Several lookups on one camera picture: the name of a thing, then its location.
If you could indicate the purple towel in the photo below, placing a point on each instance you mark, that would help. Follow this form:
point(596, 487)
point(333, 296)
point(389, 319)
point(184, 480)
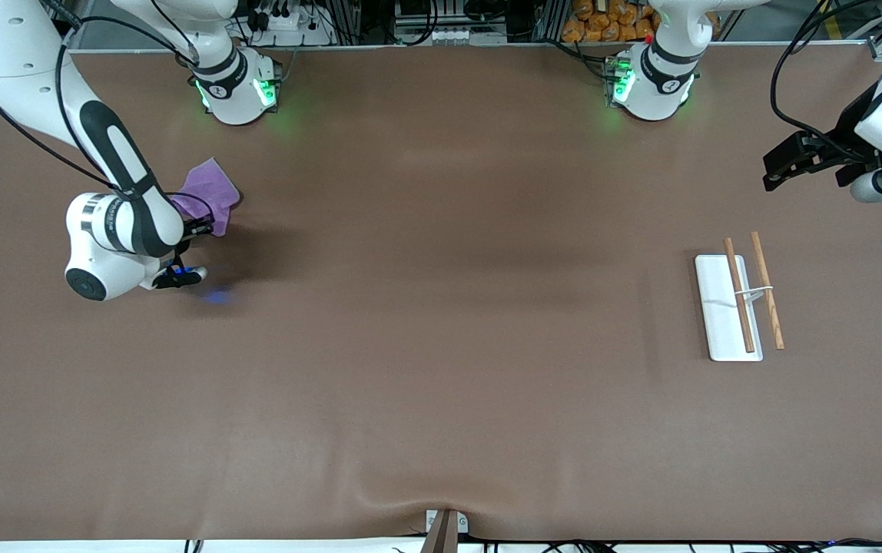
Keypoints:
point(210, 184)

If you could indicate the orange packaged goods pile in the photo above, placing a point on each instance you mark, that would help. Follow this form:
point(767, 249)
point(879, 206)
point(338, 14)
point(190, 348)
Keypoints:
point(610, 19)

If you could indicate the brown table mat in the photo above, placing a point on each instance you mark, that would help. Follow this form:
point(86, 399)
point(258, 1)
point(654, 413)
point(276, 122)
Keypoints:
point(441, 346)

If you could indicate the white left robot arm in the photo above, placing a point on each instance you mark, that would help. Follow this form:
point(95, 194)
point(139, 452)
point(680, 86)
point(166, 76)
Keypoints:
point(656, 84)

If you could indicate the brown camera mount with bracket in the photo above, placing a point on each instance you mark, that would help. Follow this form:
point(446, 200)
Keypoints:
point(445, 531)

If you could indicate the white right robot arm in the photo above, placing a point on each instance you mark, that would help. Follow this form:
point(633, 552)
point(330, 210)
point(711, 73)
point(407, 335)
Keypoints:
point(126, 223)

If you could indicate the white rack with wooden rods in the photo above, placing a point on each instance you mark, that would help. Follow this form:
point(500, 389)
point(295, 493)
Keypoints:
point(721, 307)

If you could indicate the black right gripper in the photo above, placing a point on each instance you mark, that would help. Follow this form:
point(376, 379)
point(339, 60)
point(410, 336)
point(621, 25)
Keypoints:
point(197, 226)

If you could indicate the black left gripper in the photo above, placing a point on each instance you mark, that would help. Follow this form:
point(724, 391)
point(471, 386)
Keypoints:
point(853, 127)

